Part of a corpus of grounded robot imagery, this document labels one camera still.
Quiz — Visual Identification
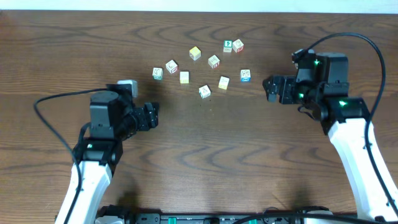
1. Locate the blue edged block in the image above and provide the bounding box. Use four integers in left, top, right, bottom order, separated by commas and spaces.
240, 69, 251, 82
198, 85, 211, 99

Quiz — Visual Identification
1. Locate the teal edged block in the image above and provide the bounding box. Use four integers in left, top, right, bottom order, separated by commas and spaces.
152, 67, 163, 80

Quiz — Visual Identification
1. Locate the pale yellow block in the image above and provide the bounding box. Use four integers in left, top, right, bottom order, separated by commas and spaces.
180, 71, 190, 84
218, 76, 230, 90

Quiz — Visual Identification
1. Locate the red soccer letter block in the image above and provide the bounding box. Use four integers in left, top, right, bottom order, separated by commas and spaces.
233, 39, 244, 53

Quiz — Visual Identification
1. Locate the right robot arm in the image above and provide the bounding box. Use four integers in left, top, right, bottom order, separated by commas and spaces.
262, 50, 397, 222

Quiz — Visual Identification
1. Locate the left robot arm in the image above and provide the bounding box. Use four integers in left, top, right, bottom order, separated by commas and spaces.
55, 80, 159, 223

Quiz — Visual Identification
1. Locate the red edged left block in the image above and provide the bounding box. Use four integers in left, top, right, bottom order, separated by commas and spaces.
165, 60, 178, 74

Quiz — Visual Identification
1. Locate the blue edged front block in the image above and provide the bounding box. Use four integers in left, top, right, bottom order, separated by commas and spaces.
198, 85, 211, 99

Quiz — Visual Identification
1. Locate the green framed block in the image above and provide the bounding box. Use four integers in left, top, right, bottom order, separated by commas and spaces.
223, 40, 233, 53

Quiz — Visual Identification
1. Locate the red sided center block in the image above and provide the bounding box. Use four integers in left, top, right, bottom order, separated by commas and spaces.
208, 55, 220, 69

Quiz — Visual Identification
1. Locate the yellow top block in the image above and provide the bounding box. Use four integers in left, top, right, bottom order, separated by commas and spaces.
189, 46, 201, 61

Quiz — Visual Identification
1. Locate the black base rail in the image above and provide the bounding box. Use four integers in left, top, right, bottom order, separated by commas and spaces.
93, 205, 356, 224

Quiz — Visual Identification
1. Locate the left black cable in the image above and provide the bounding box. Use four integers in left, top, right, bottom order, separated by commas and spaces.
33, 88, 109, 224

